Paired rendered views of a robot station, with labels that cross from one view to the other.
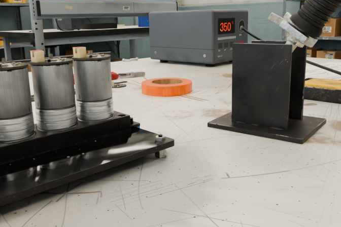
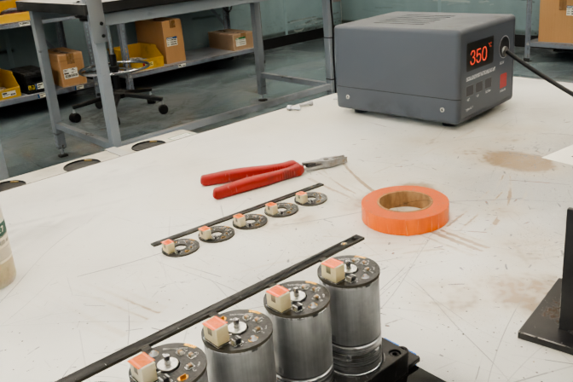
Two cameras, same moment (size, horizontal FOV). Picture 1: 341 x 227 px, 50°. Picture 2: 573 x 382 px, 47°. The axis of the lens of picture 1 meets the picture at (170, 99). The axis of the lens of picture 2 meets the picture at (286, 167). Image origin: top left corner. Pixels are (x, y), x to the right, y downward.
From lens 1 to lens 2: 0.12 m
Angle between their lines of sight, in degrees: 7
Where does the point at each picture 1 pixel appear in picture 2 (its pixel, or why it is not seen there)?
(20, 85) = (267, 365)
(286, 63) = not seen: outside the picture
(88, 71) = (350, 303)
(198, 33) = (431, 70)
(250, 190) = not seen: outside the picture
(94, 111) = (358, 361)
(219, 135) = (548, 366)
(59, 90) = (316, 350)
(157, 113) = (414, 292)
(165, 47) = (367, 89)
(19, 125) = not seen: outside the picture
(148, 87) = (378, 219)
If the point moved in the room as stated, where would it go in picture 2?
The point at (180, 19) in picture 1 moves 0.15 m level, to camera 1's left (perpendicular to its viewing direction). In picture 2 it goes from (395, 42) to (244, 53)
